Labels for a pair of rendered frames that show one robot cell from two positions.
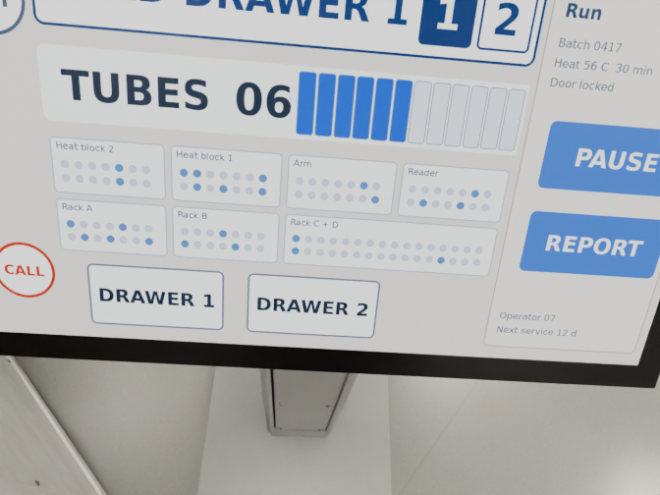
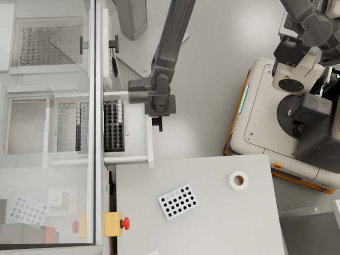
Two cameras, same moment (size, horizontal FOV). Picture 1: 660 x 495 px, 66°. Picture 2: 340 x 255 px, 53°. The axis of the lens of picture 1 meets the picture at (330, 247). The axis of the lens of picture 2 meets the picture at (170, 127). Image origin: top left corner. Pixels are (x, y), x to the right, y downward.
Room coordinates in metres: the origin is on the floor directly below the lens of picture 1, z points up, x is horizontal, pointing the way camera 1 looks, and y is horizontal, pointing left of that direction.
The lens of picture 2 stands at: (-0.84, 0.80, 2.00)
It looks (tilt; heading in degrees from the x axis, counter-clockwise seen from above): 71 degrees down; 312
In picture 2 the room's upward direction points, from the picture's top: 6 degrees clockwise
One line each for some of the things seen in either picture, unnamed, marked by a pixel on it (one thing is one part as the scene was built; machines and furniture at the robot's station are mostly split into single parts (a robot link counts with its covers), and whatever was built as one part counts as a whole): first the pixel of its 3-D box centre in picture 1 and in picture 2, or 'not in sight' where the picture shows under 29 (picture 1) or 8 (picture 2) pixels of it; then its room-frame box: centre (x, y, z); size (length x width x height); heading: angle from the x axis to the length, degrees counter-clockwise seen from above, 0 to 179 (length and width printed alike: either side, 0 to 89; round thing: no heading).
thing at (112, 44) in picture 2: not in sight; (113, 44); (-0.21, 0.46, 0.91); 0.07 x 0.04 x 0.01; 141
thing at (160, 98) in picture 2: not in sight; (159, 93); (-0.53, 0.51, 1.07); 0.07 x 0.06 x 0.07; 52
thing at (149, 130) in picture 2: not in sight; (149, 125); (-0.53, 0.56, 0.87); 0.29 x 0.02 x 0.11; 141
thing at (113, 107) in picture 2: not in sight; (92, 128); (-0.41, 0.72, 0.87); 0.22 x 0.18 x 0.06; 51
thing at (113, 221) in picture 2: not in sight; (114, 224); (-0.71, 0.87, 0.88); 0.07 x 0.05 x 0.07; 141
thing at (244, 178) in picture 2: not in sight; (237, 181); (-0.88, 0.45, 0.78); 0.07 x 0.07 x 0.04
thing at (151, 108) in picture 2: not in sight; (160, 101); (-0.53, 0.51, 1.01); 0.10 x 0.07 x 0.07; 51
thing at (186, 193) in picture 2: not in sight; (178, 202); (-0.79, 0.66, 0.78); 0.12 x 0.08 x 0.04; 73
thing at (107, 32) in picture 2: not in sight; (107, 48); (-0.19, 0.48, 0.87); 0.29 x 0.02 x 0.11; 141
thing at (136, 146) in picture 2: not in sight; (89, 129); (-0.40, 0.73, 0.86); 0.40 x 0.26 x 0.06; 51
